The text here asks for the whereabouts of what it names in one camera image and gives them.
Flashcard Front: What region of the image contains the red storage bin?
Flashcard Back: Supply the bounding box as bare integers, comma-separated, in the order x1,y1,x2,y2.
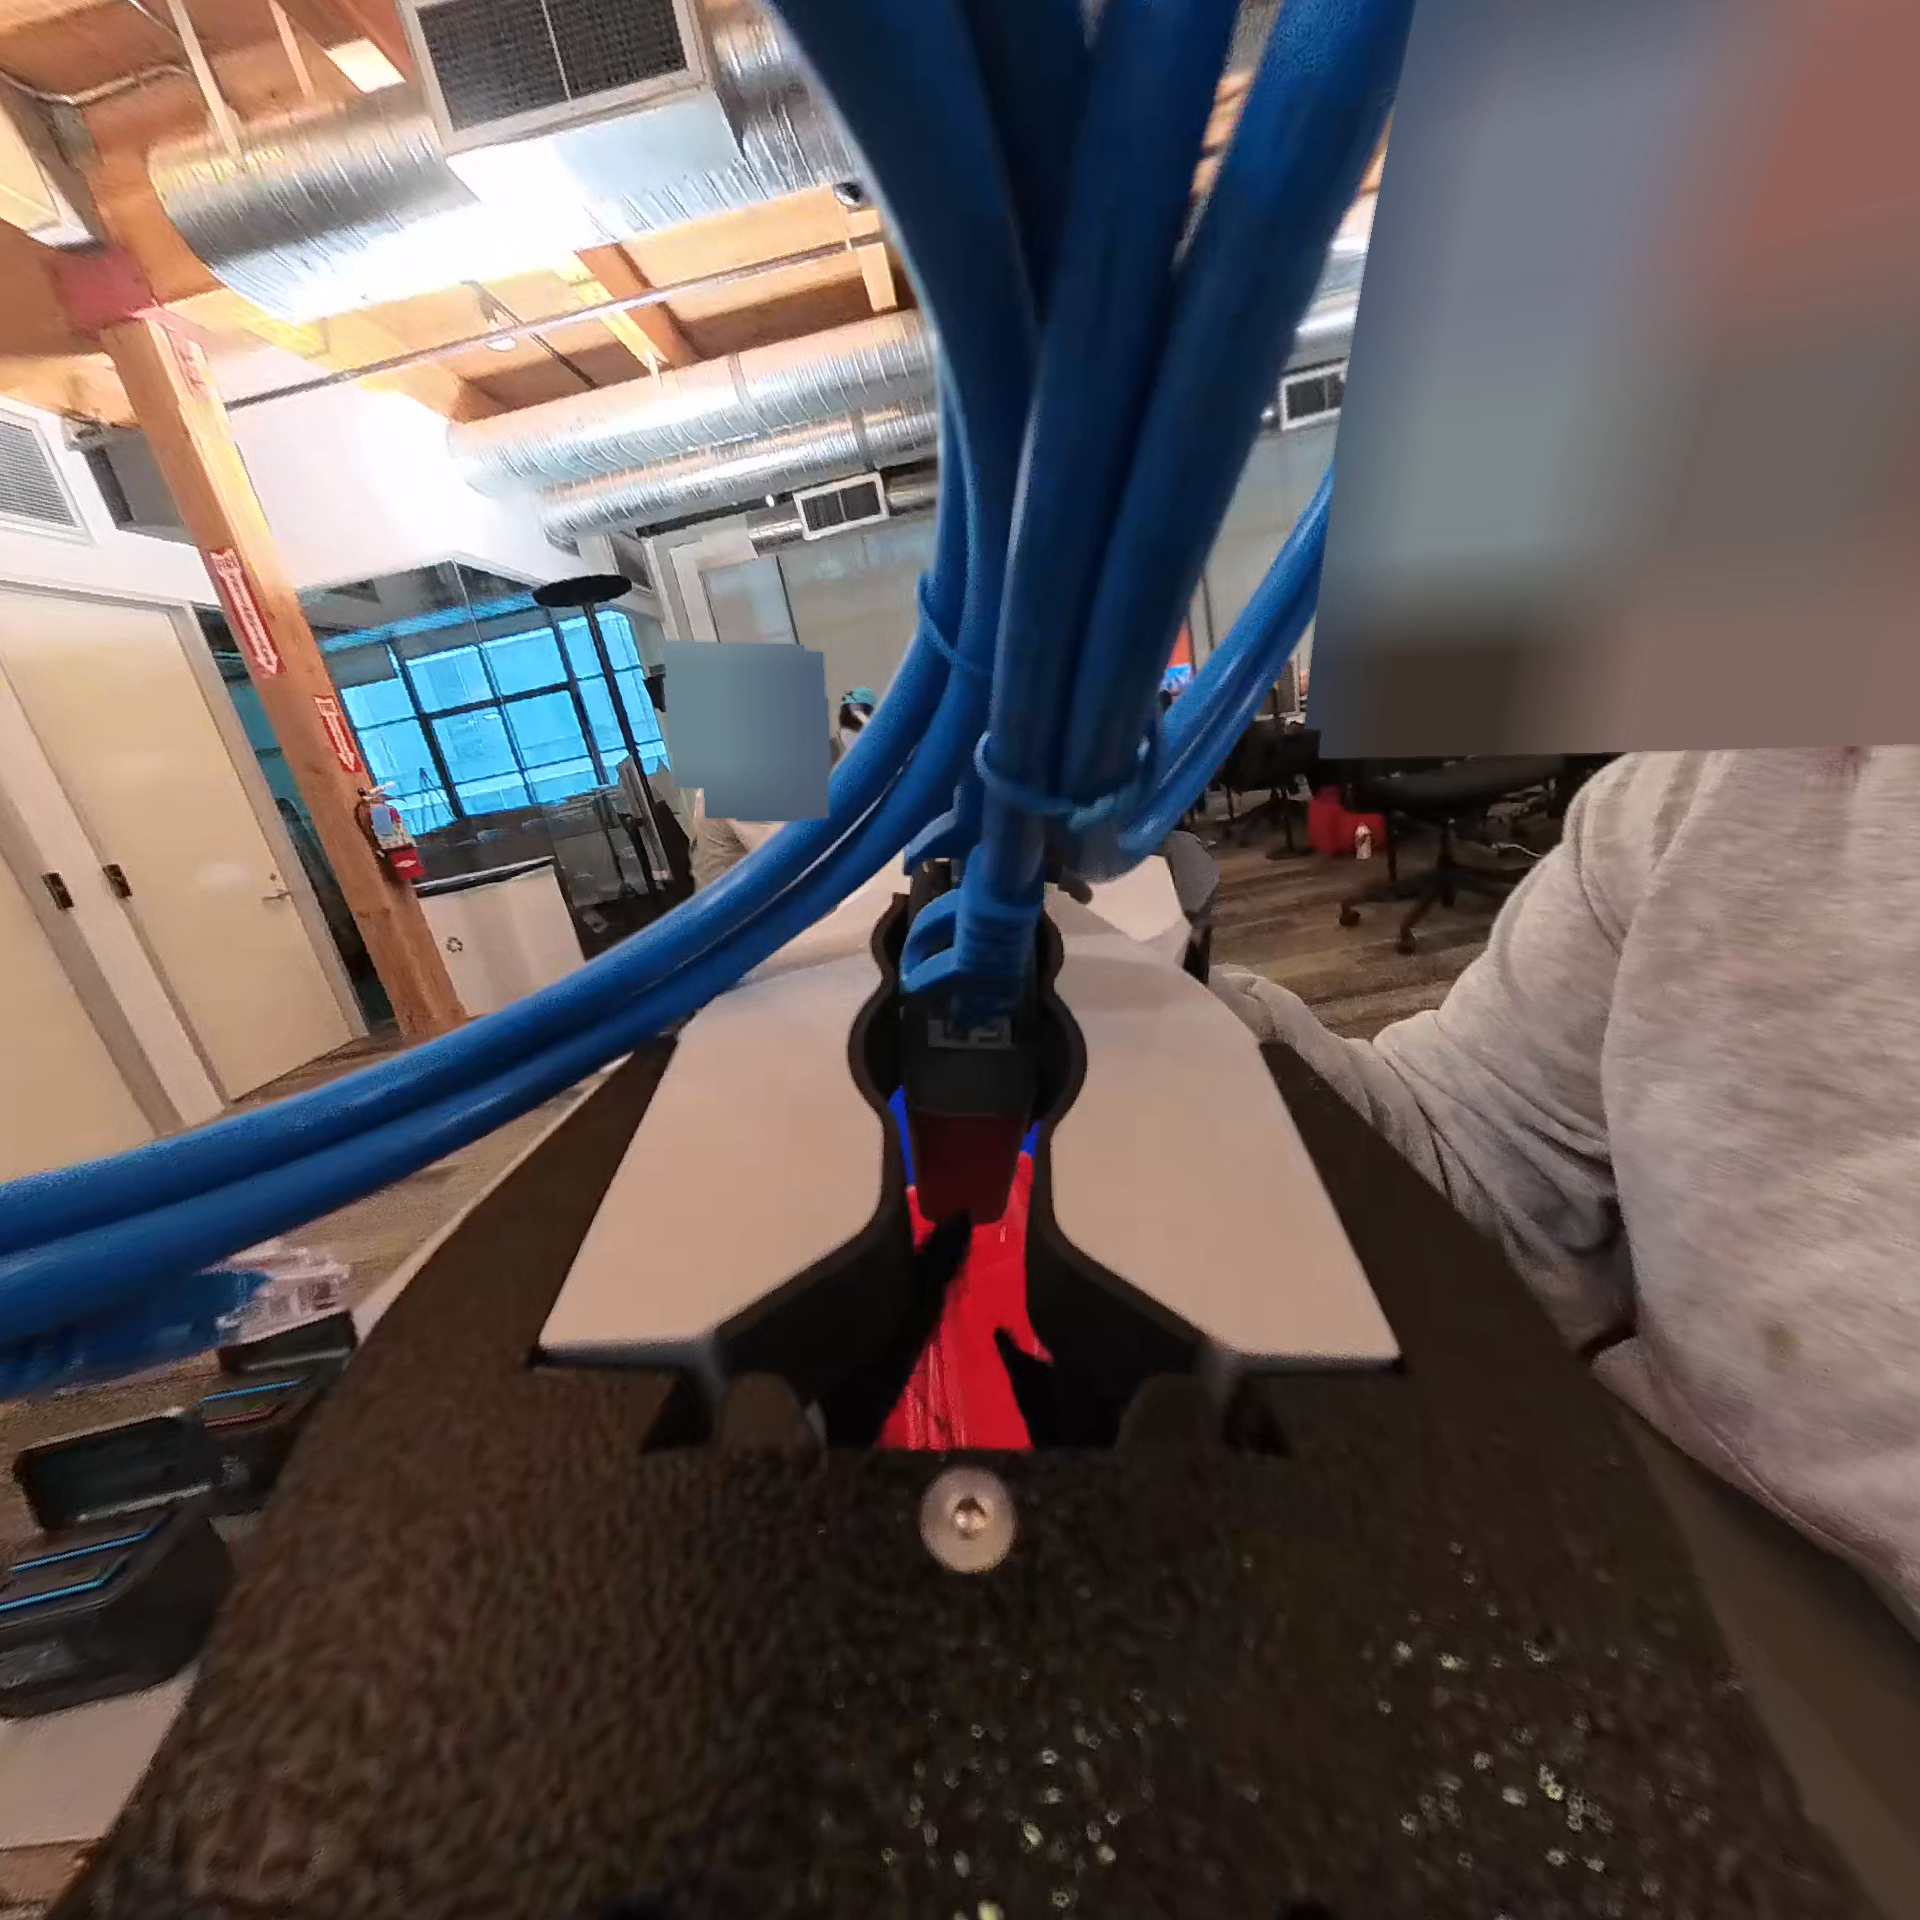
878,1156,1059,1452

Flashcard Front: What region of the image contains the black office chair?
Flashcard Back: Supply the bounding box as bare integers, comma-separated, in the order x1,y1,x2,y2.
1334,759,1573,956

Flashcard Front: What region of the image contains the black ethernet adapter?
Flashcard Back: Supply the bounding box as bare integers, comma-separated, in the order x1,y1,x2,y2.
898,961,1047,1225

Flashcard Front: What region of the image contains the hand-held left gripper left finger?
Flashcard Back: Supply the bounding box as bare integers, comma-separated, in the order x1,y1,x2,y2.
536,899,973,1452

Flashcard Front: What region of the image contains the large grid window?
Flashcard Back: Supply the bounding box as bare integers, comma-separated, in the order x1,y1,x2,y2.
323,608,671,843

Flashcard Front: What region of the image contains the blue ethernet cable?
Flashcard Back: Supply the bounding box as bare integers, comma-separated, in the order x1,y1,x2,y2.
0,0,1420,1405

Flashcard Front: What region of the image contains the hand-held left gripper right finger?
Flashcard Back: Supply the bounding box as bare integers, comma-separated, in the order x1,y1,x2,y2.
999,901,1408,1452

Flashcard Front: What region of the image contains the white wall air vent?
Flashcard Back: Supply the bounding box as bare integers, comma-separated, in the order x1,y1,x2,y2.
0,409,94,536

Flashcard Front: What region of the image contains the wooden support post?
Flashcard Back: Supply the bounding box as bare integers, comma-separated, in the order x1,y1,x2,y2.
60,247,469,1038

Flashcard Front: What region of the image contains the ceiling air vent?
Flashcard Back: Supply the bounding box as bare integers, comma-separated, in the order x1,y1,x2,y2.
398,0,716,153

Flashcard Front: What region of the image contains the silver ribbed air duct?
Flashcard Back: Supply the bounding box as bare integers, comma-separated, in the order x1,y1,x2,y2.
448,308,946,497
534,427,946,550
150,89,902,324

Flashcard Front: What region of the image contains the white door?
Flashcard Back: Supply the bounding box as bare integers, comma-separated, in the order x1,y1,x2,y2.
68,591,370,1105
0,659,160,1145

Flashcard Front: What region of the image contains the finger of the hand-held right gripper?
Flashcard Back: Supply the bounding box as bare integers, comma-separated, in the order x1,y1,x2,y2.
1070,867,1213,979

